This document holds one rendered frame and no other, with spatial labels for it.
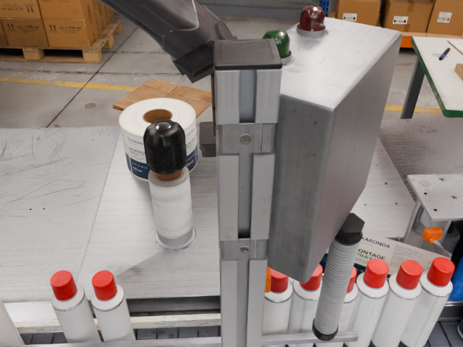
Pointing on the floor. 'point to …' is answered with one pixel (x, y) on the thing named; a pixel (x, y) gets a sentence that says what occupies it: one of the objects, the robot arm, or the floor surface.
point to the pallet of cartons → (57, 29)
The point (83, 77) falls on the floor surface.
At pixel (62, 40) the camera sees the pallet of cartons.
